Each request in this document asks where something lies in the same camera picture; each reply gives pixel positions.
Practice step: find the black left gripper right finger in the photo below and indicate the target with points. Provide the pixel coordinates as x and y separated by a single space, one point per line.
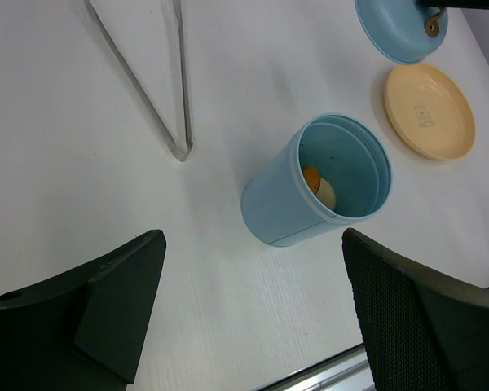
421 329

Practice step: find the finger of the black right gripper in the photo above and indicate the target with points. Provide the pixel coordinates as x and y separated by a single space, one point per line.
464 4

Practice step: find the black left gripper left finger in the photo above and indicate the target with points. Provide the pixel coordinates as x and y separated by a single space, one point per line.
83 329

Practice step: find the light blue round lid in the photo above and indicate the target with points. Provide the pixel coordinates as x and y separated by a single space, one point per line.
403 31

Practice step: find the green round macaron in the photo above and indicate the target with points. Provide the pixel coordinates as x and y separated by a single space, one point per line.
326 194

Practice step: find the light blue cylindrical container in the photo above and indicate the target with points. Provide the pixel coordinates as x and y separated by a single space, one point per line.
279 208

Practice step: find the orange yellow fried piece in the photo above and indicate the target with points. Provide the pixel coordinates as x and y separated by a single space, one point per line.
312 178

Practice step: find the metal serving tongs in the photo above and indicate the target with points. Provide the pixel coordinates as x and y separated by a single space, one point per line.
144 41

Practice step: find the beige round plate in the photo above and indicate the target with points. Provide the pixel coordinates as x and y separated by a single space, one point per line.
429 112

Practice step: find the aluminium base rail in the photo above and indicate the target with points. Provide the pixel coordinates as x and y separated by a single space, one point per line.
348 370

